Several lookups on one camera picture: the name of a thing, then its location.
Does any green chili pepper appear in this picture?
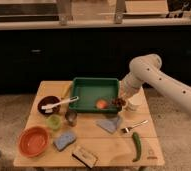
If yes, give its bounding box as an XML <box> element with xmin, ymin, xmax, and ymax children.
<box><xmin>132</xmin><ymin>132</ymin><xmax>142</xmax><ymax>162</ymax></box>

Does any orange bowl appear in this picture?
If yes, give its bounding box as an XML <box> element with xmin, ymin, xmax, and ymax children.
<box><xmin>18</xmin><ymin>126</ymin><xmax>49</xmax><ymax>158</ymax></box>

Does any white brush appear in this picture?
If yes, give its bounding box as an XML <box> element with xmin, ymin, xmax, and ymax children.
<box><xmin>41</xmin><ymin>96</ymin><xmax>79</xmax><ymax>110</ymax></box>

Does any orange fruit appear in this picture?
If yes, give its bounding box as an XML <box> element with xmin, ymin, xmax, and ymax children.
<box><xmin>96</xmin><ymin>99</ymin><xmax>108</xmax><ymax>109</ymax></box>

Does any green plastic tray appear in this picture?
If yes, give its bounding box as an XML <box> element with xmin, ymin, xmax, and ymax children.
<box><xmin>69</xmin><ymin>77</ymin><xmax>119</xmax><ymax>114</ymax></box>

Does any silver metal cup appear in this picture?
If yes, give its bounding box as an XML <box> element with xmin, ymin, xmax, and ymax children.
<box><xmin>65</xmin><ymin>110</ymin><xmax>77</xmax><ymax>126</ymax></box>

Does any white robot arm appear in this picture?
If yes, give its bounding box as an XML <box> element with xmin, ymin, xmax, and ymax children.
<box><xmin>119</xmin><ymin>54</ymin><xmax>191</xmax><ymax>116</ymax></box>

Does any dark brown plate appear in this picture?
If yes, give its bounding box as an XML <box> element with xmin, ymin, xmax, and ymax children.
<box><xmin>37</xmin><ymin>96</ymin><xmax>60</xmax><ymax>116</ymax></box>

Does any wooden eraser block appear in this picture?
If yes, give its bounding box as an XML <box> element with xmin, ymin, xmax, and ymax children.
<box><xmin>72</xmin><ymin>146</ymin><xmax>98</xmax><ymax>168</ymax></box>

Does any grey blue cloth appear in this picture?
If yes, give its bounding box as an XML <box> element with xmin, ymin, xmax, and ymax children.
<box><xmin>96</xmin><ymin>116</ymin><xmax>122</xmax><ymax>134</ymax></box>

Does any small green cup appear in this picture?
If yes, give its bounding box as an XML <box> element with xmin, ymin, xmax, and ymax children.
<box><xmin>46</xmin><ymin>115</ymin><xmax>61</xmax><ymax>130</ymax></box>

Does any blue sponge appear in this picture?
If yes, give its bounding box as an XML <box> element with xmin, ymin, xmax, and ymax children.
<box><xmin>53</xmin><ymin>131</ymin><xmax>76</xmax><ymax>151</ymax></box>

